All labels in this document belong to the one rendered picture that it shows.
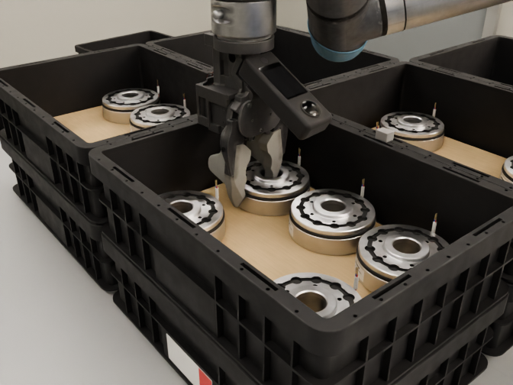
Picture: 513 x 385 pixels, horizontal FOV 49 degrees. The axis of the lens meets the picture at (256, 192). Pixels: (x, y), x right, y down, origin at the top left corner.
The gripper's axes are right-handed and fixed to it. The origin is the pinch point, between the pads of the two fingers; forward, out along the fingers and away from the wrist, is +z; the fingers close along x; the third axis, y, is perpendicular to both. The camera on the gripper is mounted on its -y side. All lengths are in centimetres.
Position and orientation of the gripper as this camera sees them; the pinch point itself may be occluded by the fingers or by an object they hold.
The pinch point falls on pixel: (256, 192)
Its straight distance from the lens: 73.4
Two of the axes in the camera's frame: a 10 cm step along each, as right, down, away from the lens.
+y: -6.9, -3.5, 6.3
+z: 0.0, 8.7, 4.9
